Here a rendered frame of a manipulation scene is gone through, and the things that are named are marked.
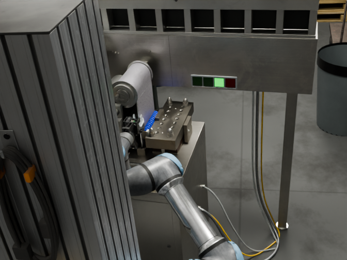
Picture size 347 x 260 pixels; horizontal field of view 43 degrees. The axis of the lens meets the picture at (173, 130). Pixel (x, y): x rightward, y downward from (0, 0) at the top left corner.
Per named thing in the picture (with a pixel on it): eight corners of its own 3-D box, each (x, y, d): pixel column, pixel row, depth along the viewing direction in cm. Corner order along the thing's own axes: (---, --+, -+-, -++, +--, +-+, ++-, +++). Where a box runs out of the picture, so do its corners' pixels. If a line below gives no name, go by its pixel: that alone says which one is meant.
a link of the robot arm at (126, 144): (108, 163, 201) (105, 148, 197) (116, 150, 210) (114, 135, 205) (124, 165, 199) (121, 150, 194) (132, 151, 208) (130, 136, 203)
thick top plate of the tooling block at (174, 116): (145, 147, 227) (144, 137, 224) (167, 109, 259) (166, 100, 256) (175, 150, 223) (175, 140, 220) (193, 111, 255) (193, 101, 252)
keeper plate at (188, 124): (184, 142, 239) (183, 125, 233) (189, 132, 247) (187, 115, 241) (189, 142, 239) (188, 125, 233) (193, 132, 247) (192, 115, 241)
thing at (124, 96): (126, 105, 218) (113, 99, 219) (128, 103, 220) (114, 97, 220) (130, 93, 214) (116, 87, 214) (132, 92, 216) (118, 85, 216)
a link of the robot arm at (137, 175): (130, 206, 160) (89, 193, 203) (155, 193, 165) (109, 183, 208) (119, 177, 159) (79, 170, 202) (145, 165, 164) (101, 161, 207)
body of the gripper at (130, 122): (141, 116, 216) (132, 129, 206) (143, 131, 221) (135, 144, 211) (126, 115, 218) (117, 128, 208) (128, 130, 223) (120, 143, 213)
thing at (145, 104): (140, 132, 229) (136, 101, 219) (153, 110, 248) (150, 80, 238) (141, 132, 229) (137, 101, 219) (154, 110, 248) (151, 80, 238)
